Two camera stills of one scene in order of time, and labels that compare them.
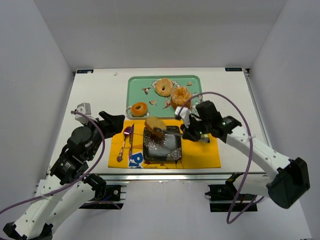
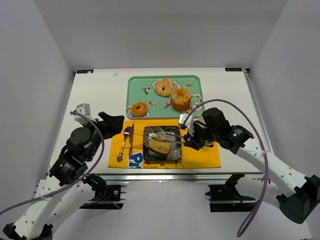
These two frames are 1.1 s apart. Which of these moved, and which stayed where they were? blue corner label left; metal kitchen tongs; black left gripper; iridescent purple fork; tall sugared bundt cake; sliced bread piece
Moved: metal kitchen tongs; sliced bread piece
Stayed: iridescent purple fork; black left gripper; tall sugared bundt cake; blue corner label left
